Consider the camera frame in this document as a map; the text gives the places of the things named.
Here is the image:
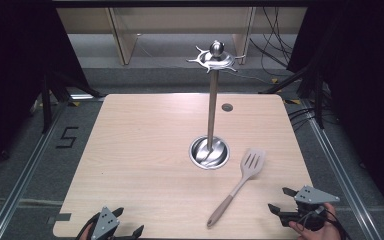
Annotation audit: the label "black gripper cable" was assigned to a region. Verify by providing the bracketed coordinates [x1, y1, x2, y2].
[324, 209, 352, 240]

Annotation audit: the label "hanging black cables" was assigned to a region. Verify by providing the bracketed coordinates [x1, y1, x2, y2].
[249, 6, 295, 69]

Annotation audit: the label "black floor cables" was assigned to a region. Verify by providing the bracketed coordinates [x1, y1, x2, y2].
[287, 105, 318, 132]

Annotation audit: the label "person's right hand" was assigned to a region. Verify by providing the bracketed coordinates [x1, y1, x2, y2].
[288, 202, 343, 240]

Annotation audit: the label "beige wooden cabinet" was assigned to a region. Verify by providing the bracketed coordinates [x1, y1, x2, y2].
[55, 6, 308, 66]

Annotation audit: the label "metal utensil rack stand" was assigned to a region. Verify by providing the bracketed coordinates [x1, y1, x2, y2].
[185, 39, 247, 170]

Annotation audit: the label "black curtain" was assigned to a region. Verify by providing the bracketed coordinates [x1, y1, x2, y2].
[286, 0, 384, 216]
[0, 0, 89, 183]

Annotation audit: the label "aluminium floor rail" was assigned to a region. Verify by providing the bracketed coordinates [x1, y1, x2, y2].
[0, 99, 69, 240]
[300, 99, 384, 240]

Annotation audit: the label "black metal stand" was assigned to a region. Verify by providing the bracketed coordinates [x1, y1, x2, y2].
[40, 70, 103, 135]
[259, 63, 326, 130]

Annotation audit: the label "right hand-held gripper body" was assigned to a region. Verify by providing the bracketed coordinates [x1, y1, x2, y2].
[279, 185, 341, 232]

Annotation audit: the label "black tape strip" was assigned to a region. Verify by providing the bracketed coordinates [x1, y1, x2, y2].
[47, 212, 72, 225]

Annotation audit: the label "beige slotted spatula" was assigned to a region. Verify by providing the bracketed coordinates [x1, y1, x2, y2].
[206, 148, 267, 229]

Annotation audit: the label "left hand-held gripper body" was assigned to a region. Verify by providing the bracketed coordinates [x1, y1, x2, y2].
[90, 206, 121, 240]

